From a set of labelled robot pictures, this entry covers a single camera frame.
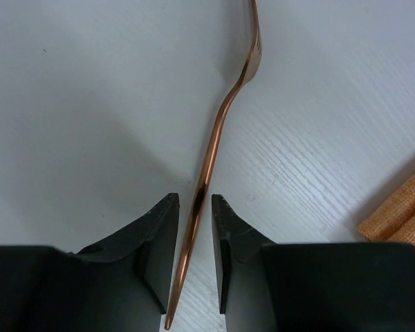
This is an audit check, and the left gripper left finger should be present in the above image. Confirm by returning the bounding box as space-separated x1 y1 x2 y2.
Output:
74 193 179 315

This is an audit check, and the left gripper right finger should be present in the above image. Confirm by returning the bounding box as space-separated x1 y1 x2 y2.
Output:
211 194 274 314

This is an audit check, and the copper fork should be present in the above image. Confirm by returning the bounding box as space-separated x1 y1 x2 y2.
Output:
164 0 262 331

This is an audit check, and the orange cloth napkin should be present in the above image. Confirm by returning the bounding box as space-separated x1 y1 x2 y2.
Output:
357 173 415 241

